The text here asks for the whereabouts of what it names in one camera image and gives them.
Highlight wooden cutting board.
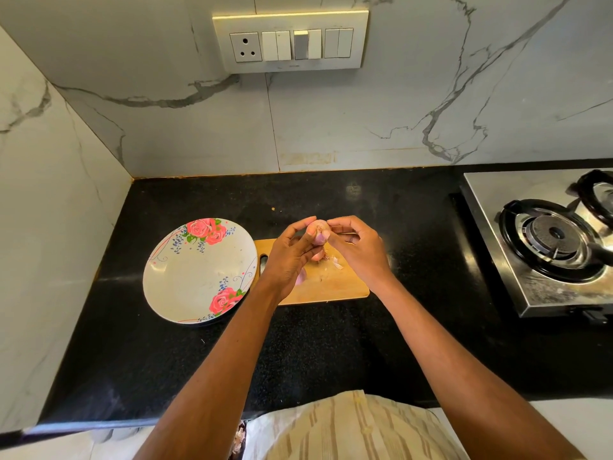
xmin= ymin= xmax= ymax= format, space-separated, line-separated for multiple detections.
xmin=251 ymin=238 xmax=371 ymax=305

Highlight beige striped garment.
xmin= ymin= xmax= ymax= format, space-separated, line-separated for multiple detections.
xmin=241 ymin=390 xmax=471 ymax=460

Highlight stainless steel gas stove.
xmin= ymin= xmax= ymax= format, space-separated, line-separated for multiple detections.
xmin=460 ymin=167 xmax=613 ymax=319

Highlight white floral plate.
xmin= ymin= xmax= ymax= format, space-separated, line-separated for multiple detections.
xmin=142 ymin=217 xmax=258 ymax=325

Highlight person's right forearm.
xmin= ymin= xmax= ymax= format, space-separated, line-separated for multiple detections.
xmin=366 ymin=279 xmax=587 ymax=460

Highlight white wall switch panel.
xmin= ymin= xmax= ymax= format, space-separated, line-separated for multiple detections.
xmin=211 ymin=9 xmax=370 ymax=73

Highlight black stone countertop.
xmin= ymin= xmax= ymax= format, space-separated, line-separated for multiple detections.
xmin=38 ymin=160 xmax=613 ymax=427

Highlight person's left forearm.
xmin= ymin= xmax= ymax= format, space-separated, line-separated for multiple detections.
xmin=134 ymin=286 xmax=287 ymax=460

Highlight person's right hand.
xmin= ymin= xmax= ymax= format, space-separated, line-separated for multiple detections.
xmin=326 ymin=215 xmax=395 ymax=296

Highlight black stove burner grate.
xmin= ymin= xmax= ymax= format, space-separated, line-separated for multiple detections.
xmin=573 ymin=169 xmax=613 ymax=226
xmin=498 ymin=198 xmax=613 ymax=284

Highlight person's left hand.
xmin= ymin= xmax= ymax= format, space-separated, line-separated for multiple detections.
xmin=257 ymin=215 xmax=331 ymax=305

